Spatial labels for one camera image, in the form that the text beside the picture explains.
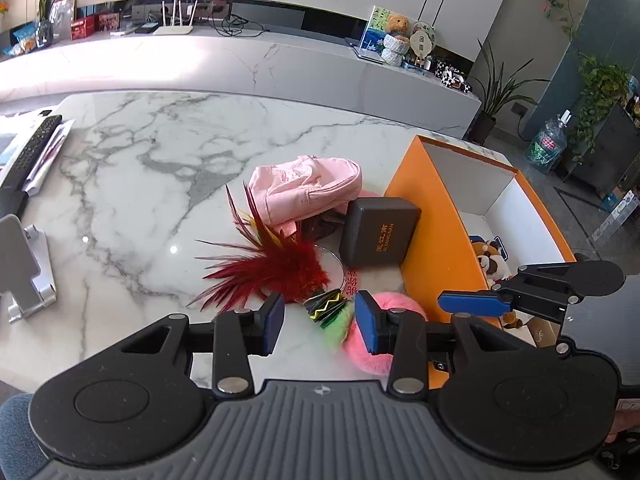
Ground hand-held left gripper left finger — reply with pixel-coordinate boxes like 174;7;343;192
107;291;286;401

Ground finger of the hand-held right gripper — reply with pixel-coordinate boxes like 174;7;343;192
437;261;581;323

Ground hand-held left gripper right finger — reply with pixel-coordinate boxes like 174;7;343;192
354;290;576;403

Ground green pompom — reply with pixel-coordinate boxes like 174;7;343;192
324;307;357;352

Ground pink pompom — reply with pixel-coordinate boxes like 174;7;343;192
344;290;430;374

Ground plush dog toy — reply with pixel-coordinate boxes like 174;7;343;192
469;234;513;282

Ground red feather shuttlecock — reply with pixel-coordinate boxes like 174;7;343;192
187;182;353;333

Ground orange storage box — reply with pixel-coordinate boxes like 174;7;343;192
384;134;583;351

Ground small tan box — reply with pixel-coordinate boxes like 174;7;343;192
527;316;562;350

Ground dark grey box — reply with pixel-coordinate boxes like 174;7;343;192
339;198;422;269

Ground pink cap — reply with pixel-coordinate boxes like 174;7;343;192
248;156;363;227

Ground white marble desktop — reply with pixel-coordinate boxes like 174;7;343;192
0;91;518;401

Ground person's right hand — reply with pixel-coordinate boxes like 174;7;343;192
605;400;640;443

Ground white and blue carton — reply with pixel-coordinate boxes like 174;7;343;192
592;187;640;241

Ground grey metal cabinet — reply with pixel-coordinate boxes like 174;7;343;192
570;92;640;198

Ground large water bottle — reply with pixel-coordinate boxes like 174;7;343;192
526;110;573;175

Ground potted plant with long leaves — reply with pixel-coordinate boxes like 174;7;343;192
467;40;551;145

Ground green vine plant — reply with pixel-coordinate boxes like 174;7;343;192
570;52;632;163

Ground group of cow figurines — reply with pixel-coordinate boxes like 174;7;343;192
432;57;476;93

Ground white marble TV console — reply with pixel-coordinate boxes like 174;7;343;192
0;25;482;138

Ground silver phone stand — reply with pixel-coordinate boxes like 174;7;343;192
0;214;58;323

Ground white knitted pot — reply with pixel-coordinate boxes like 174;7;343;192
381;34;412;67

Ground silver laptop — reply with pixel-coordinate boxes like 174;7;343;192
350;42;386;64

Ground round paper fan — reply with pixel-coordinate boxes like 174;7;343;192
410;21;437;68

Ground person's leg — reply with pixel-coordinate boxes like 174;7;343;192
0;392;48;463

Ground stack of papers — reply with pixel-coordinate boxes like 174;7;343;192
0;110;76;196

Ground brown teddy bear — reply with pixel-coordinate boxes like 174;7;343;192
385;14;411;38

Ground small painting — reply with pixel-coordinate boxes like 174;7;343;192
361;6;396;53

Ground black remote control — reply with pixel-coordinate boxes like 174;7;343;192
0;115;63;192

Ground white router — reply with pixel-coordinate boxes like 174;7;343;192
152;0;196;37

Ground clear plastic bag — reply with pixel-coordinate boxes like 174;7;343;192
50;0;76;41

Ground leafy plant in glass vase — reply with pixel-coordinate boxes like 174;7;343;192
32;0;91;50

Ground blue snack bag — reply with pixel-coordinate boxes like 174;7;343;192
0;25;39;57

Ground black cables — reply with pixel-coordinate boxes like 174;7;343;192
215;12;271;39

